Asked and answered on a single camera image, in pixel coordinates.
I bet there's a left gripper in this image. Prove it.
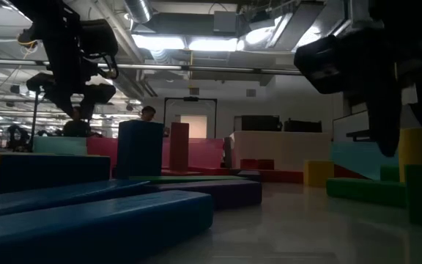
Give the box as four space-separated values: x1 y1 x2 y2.
26 17 117 121

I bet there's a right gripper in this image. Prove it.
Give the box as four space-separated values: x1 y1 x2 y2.
293 24 422 158

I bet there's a yellow wooden cylinder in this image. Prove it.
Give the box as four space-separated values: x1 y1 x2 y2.
398 126 422 184

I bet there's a long green wooden block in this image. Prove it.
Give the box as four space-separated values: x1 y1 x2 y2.
325 177 407 209

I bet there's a small yellow wooden block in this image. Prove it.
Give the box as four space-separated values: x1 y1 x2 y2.
303 159 336 188

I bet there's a pink wooden block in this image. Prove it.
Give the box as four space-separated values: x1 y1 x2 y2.
169 122 190 172

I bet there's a long red wooden block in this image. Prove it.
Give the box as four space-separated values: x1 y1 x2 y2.
161 168 204 177

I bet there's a red arch wooden block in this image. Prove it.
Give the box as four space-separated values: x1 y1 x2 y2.
240 158 275 171

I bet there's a purple wooden block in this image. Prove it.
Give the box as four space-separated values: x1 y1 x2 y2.
235 169 262 183
147 179 263 211

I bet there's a person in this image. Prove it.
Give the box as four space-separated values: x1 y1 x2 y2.
62 106 92 139
138 105 158 122

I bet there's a small teal plastic bin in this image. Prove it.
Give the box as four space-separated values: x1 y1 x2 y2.
32 136 88 155

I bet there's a white board panel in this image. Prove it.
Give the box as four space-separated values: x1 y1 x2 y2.
332 109 370 143

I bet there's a small red plastic bin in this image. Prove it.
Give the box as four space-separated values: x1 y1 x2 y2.
86 136 119 178

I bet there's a large teal plastic bin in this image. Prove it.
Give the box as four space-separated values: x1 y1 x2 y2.
330 141 401 181

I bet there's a long ceiling pipe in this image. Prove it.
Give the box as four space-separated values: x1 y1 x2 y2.
0 57 304 76

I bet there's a ceiling light panel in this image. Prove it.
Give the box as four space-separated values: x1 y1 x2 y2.
132 34 187 51
188 37 240 53

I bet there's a long blue wooden block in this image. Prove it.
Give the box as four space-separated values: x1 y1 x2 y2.
0 178 152 220

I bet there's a black monitor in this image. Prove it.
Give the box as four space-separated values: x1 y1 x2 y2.
283 118 323 133
240 114 282 133

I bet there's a white plastic bin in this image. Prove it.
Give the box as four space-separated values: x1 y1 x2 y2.
223 131 332 172

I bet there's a large pink plastic bin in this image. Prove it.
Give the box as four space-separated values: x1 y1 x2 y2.
160 137 226 169

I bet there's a grey ceiling box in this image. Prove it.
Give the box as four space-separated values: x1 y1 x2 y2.
212 10 238 34

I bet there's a black gantry frame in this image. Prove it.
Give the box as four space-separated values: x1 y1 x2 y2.
30 87 42 152
163 96 219 139

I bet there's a ceiling reel with yellow cable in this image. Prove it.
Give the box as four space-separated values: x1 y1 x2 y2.
16 31 39 49

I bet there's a silver air duct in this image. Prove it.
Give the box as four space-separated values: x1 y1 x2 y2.
124 0 154 24

